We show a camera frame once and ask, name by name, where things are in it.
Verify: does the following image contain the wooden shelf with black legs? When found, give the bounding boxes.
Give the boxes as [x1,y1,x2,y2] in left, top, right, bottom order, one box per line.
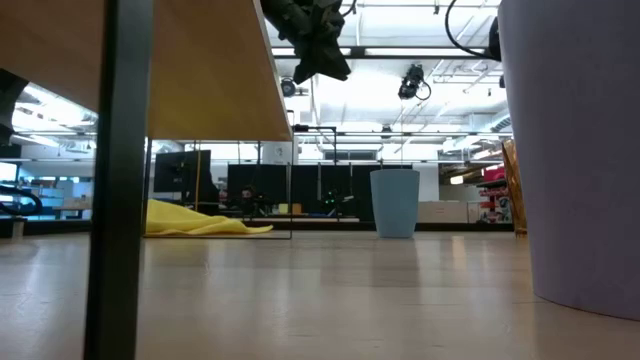
[0,0,294,360]

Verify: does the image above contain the light blue plastic cup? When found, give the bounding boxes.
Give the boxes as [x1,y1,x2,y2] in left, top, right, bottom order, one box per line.
[369,168,421,239]

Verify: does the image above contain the black aluminium table frame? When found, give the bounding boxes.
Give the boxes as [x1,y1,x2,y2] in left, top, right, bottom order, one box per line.
[0,217,516,239]

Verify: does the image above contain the black looped cable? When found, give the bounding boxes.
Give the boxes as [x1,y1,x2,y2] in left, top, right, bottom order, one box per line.
[0,184,44,218]

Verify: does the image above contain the black partition panels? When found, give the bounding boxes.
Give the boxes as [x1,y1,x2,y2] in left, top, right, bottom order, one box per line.
[227,163,414,222]

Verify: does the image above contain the black computer monitor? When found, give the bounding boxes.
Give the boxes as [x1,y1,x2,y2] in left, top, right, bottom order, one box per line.
[153,149,213,194]

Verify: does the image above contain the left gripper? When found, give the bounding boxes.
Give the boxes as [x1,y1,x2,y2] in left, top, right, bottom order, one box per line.
[259,0,352,85]

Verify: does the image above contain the yellow cloth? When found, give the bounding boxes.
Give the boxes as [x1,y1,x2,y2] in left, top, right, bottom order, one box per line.
[144,198,275,237]

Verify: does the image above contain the black overhead camera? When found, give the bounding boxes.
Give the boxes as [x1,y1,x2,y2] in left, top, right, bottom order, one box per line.
[397,63,433,102]

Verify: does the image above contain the white low cabinet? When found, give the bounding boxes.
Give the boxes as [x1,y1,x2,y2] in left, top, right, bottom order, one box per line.
[414,200,482,224]

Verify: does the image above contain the rack with red bins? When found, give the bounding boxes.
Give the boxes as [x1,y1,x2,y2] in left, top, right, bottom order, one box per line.
[477,166,514,224]

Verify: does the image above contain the lavender plastic cup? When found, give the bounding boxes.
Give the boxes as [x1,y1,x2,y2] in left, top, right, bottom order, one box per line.
[497,0,640,322]

